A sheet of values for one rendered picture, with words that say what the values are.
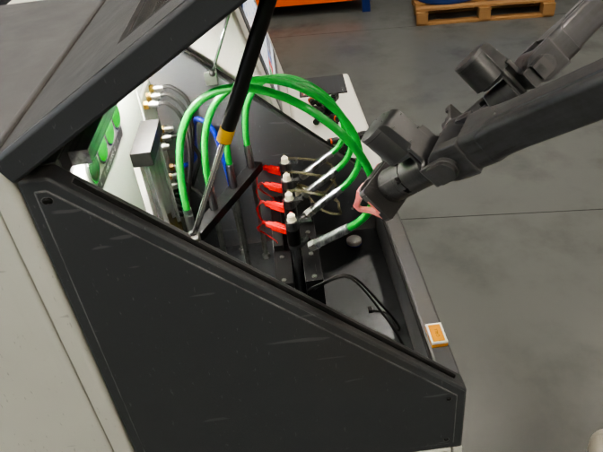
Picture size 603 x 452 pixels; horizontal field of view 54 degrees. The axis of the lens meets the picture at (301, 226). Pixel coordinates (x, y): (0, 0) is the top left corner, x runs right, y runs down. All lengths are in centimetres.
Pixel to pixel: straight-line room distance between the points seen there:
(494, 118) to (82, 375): 70
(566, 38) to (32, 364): 100
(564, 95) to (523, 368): 178
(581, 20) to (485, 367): 152
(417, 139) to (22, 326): 62
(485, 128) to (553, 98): 9
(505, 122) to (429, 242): 219
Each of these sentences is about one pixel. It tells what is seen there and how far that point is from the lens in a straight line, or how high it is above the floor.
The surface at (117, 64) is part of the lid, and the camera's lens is 67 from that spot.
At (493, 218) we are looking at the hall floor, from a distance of 313.
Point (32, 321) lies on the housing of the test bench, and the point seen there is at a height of 123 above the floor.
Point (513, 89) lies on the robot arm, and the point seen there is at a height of 135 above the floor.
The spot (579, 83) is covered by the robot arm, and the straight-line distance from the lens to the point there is 72.
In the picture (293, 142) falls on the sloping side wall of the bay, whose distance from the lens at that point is 146.
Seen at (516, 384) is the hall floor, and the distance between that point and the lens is 236.
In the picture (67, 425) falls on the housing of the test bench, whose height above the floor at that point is 99.
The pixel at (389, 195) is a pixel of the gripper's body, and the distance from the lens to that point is 94.
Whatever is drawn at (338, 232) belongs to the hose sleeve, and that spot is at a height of 115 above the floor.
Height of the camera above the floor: 179
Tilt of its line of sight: 35 degrees down
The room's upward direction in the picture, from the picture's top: 7 degrees counter-clockwise
